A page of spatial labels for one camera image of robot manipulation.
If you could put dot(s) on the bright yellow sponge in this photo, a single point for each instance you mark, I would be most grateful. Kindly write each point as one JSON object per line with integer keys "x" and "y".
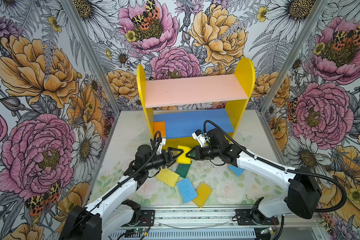
{"x": 183, "y": 159}

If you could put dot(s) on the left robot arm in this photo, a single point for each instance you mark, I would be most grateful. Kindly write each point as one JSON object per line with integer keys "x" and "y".
{"x": 99, "y": 219}

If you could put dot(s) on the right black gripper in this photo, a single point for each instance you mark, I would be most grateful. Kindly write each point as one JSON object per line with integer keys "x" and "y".
{"x": 197, "y": 150}

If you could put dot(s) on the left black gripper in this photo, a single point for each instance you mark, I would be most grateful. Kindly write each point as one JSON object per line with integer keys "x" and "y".
{"x": 167, "y": 161}

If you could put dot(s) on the golden yellow sponge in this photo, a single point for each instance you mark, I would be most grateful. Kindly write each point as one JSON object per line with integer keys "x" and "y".
{"x": 203, "y": 192}

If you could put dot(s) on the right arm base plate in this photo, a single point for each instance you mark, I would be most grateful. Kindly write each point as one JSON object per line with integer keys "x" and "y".
{"x": 246, "y": 217}

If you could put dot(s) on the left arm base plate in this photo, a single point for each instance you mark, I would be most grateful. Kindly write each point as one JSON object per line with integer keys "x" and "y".
{"x": 146, "y": 218}

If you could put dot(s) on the aluminium front rail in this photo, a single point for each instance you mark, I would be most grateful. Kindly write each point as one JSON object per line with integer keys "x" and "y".
{"x": 188, "y": 217}

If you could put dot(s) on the dark green sponge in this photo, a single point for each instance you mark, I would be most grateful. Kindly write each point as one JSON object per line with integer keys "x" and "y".
{"x": 182, "y": 170}

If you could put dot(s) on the yellow wooden shelf unit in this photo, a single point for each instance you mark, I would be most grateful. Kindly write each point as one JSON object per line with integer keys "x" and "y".
{"x": 235, "y": 89}

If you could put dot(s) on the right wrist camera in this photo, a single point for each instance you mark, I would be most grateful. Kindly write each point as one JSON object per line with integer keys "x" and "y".
{"x": 202, "y": 138}

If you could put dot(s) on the light blue sponge right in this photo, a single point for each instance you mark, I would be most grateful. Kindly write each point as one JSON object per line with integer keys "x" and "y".
{"x": 236, "y": 171}

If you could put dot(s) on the orange sponge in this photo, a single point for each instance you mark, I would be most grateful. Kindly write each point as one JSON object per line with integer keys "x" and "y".
{"x": 161, "y": 127}

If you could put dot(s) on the yellow porous sponge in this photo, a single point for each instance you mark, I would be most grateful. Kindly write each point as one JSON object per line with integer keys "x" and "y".
{"x": 168, "y": 177}

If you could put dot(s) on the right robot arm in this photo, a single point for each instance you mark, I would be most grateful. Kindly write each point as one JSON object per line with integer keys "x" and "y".
{"x": 302, "y": 192}

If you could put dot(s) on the blue porous sponge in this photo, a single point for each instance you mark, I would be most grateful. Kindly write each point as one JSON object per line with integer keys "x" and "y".
{"x": 187, "y": 190}

